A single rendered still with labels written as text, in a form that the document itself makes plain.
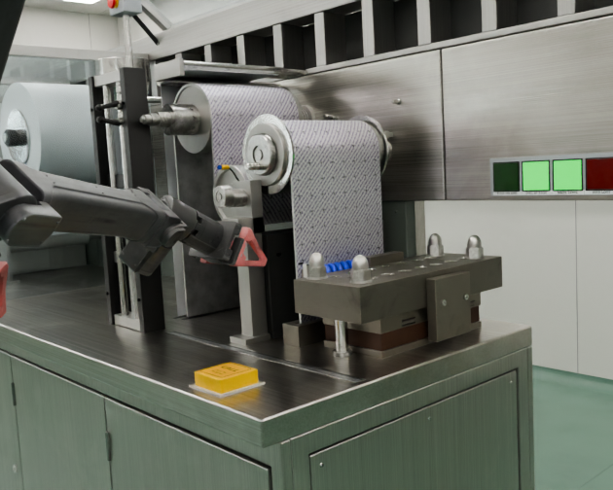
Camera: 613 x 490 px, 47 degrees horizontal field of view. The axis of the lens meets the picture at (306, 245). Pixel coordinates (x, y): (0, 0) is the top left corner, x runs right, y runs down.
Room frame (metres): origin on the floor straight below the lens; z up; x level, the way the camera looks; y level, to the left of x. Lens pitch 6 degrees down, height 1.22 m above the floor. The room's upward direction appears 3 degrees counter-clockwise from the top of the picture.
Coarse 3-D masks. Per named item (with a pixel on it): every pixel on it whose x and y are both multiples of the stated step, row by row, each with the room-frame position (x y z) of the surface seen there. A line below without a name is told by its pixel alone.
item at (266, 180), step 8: (256, 128) 1.33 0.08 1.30; (264, 128) 1.32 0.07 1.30; (272, 128) 1.30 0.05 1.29; (248, 136) 1.35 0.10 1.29; (272, 136) 1.30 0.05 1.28; (280, 136) 1.29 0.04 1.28; (280, 144) 1.28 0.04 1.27; (280, 152) 1.28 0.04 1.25; (280, 160) 1.28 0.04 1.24; (280, 168) 1.29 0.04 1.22; (256, 176) 1.34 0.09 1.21; (264, 176) 1.32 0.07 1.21; (272, 176) 1.30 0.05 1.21; (280, 176) 1.29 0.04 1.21; (264, 184) 1.32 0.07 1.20; (272, 184) 1.31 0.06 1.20; (288, 184) 1.36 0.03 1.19
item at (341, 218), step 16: (368, 176) 1.41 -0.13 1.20; (304, 192) 1.30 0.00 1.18; (320, 192) 1.33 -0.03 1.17; (336, 192) 1.35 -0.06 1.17; (352, 192) 1.38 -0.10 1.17; (368, 192) 1.41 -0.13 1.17; (304, 208) 1.30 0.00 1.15; (320, 208) 1.33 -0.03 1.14; (336, 208) 1.35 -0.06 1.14; (352, 208) 1.38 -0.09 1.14; (368, 208) 1.41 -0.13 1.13; (304, 224) 1.30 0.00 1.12; (320, 224) 1.32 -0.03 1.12; (336, 224) 1.35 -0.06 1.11; (352, 224) 1.38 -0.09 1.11; (368, 224) 1.41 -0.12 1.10; (304, 240) 1.30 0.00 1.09; (320, 240) 1.32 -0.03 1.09; (336, 240) 1.35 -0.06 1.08; (352, 240) 1.38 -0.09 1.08; (368, 240) 1.41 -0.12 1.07; (304, 256) 1.29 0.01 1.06; (336, 256) 1.35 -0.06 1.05; (352, 256) 1.38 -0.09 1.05
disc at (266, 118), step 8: (256, 120) 1.34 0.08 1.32; (264, 120) 1.33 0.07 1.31; (272, 120) 1.31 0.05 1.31; (280, 120) 1.29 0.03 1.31; (248, 128) 1.36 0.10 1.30; (280, 128) 1.29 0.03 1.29; (288, 136) 1.28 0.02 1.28; (288, 144) 1.28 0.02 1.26; (288, 152) 1.28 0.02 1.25; (288, 160) 1.28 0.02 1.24; (288, 168) 1.28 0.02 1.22; (248, 176) 1.37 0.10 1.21; (288, 176) 1.28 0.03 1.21; (280, 184) 1.30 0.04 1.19; (264, 192) 1.34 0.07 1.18; (272, 192) 1.32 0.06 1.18
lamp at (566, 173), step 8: (560, 160) 1.23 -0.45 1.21; (568, 160) 1.22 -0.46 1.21; (576, 160) 1.21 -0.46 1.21; (560, 168) 1.23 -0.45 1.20; (568, 168) 1.22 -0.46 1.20; (576, 168) 1.21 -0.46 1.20; (560, 176) 1.23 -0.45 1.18; (568, 176) 1.22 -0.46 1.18; (576, 176) 1.21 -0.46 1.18; (560, 184) 1.23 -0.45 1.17; (568, 184) 1.22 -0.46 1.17; (576, 184) 1.21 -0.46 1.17
